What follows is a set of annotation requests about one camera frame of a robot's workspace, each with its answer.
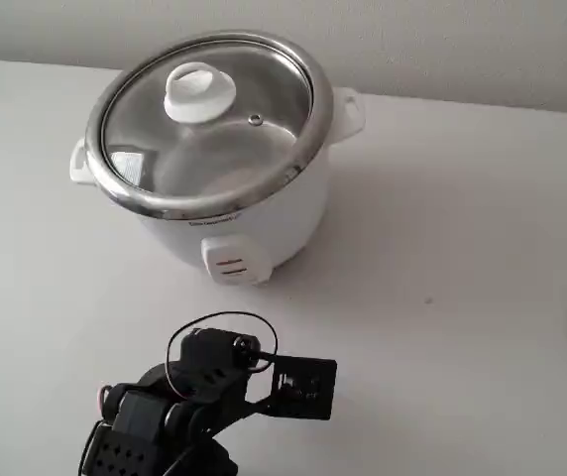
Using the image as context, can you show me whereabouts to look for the white electric rice cooker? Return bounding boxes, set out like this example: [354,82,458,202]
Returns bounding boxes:
[68,29,367,287]

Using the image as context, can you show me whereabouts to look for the glass lid with white knob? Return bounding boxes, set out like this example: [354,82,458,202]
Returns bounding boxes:
[99,44,314,199]

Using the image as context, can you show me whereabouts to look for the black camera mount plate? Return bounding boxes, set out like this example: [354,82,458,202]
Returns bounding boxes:
[266,354,338,421]

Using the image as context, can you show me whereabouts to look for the thin black cable loop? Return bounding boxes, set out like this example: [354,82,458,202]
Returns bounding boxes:
[164,310,280,393]

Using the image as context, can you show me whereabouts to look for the stainless steel inner pot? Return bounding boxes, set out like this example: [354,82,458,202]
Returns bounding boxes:
[100,49,314,197]

